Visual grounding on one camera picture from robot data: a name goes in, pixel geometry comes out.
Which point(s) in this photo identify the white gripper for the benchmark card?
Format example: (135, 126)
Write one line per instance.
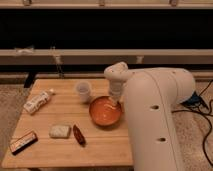
(115, 97)

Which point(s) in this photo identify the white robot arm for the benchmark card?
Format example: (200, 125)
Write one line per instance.
(148, 97)

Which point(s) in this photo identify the orange ceramic bowl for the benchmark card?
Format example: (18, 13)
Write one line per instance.
(104, 112)

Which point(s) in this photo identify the white plastic cup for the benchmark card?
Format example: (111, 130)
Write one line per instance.
(83, 90)

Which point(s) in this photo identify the dark red snack packet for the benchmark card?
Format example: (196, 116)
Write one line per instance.
(79, 136)

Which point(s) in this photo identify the wooden table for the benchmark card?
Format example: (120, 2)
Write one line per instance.
(105, 146)

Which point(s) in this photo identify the blue power adapter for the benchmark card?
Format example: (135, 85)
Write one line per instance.
(194, 100)

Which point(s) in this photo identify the white plastic bottle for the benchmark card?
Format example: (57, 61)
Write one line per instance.
(35, 103)

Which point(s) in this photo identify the dark chocolate bar box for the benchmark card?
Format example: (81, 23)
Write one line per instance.
(23, 142)

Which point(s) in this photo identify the white wall rail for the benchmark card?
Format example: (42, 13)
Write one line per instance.
(39, 57)

